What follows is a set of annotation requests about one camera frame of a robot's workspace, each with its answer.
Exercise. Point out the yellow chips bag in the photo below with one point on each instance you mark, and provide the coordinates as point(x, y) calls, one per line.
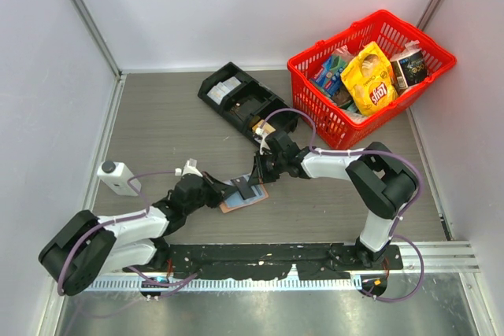
point(370, 80)

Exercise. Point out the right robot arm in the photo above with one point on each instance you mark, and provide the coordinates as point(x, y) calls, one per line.
point(386, 183)

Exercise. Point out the red plastic shopping basket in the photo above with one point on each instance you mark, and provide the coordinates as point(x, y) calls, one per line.
point(340, 128)

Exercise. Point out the white clear plastic packet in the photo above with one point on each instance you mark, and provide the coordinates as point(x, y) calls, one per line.
point(357, 118)

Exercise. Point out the black compartment tray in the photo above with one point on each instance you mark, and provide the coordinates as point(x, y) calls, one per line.
point(247, 104)

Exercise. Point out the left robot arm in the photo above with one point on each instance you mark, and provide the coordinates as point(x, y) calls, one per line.
point(89, 246)

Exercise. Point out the white cards in tray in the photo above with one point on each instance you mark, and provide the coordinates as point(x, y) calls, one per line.
point(221, 89)

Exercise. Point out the gold card in tray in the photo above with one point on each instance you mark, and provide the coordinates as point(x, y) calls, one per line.
point(262, 128)

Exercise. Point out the white box device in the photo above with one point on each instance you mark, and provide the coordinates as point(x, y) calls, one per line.
point(119, 178)

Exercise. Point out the black round can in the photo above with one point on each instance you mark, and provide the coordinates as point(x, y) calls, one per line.
point(409, 69)

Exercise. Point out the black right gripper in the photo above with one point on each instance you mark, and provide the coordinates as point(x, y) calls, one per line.
point(257, 176)

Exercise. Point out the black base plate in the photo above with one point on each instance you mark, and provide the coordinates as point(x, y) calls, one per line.
point(266, 262)

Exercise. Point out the dark brown packet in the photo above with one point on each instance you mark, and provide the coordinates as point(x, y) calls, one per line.
point(342, 98)

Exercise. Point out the blue sponge pack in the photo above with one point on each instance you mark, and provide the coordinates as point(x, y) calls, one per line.
point(328, 78)

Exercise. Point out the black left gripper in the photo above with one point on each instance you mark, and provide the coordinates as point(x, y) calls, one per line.
point(219, 190)

